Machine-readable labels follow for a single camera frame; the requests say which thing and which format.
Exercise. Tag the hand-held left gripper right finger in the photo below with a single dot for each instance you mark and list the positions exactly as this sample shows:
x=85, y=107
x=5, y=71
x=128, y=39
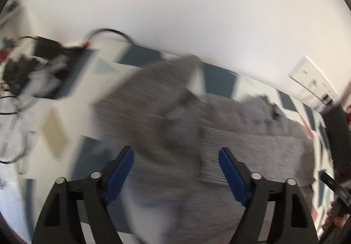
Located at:
x=231, y=175

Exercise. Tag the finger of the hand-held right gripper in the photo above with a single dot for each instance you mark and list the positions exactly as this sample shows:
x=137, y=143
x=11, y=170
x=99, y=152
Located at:
x=336, y=186

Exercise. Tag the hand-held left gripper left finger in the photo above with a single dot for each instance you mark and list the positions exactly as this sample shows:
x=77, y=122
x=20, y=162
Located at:
x=119, y=175

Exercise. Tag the grey knit sweater with tulle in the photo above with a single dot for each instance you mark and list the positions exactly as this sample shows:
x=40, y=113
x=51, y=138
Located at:
x=170, y=128

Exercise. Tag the black box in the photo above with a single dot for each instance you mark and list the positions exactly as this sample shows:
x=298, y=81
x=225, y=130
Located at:
x=337, y=128

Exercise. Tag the white wall socket panel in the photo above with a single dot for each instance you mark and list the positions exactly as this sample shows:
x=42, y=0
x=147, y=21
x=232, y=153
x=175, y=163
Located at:
x=307, y=74

